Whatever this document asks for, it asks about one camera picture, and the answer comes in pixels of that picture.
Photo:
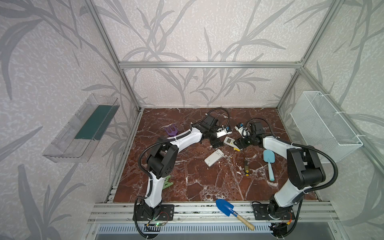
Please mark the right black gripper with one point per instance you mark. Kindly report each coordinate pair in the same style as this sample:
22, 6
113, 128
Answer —
244, 142

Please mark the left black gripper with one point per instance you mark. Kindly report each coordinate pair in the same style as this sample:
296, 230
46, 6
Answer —
216, 141

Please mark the white remote control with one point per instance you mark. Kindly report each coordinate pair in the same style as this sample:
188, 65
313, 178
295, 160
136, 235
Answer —
214, 157
230, 142

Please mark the black yellow screwdriver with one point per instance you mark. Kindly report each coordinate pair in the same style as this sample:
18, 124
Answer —
246, 168

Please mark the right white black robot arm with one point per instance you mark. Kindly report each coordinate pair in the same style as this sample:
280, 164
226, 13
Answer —
305, 170

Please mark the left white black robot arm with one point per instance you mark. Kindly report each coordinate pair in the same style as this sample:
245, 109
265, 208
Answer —
158, 160

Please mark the light blue spatula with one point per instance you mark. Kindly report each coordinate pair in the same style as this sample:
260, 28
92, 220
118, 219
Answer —
269, 158

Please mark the purple toy garden fork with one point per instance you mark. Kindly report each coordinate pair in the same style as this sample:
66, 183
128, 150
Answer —
172, 130

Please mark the green plastic hanger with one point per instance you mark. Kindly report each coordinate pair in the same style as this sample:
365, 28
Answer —
167, 182

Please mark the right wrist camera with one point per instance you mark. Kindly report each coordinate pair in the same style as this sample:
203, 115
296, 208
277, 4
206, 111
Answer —
242, 129

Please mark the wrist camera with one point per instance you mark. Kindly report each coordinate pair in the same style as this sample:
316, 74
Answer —
242, 129
223, 131

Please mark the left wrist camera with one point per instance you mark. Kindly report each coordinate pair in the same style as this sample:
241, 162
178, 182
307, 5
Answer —
223, 131

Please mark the white wire basket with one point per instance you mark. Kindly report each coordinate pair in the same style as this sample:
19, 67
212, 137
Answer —
323, 127

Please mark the blue shovel wooden handle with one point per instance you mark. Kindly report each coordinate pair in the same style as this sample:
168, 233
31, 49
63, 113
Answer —
228, 209

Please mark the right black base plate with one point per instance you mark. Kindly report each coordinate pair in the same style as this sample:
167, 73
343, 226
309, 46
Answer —
261, 211

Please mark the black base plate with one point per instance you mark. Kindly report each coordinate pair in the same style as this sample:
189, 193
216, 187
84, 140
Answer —
162, 212
261, 211

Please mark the aluminium front rail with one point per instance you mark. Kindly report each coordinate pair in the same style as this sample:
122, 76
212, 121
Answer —
207, 212

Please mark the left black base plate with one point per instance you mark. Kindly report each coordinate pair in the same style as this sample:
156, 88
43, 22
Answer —
162, 212

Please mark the clear plastic wall bin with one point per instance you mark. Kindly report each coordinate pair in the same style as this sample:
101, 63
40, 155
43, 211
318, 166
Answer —
80, 137

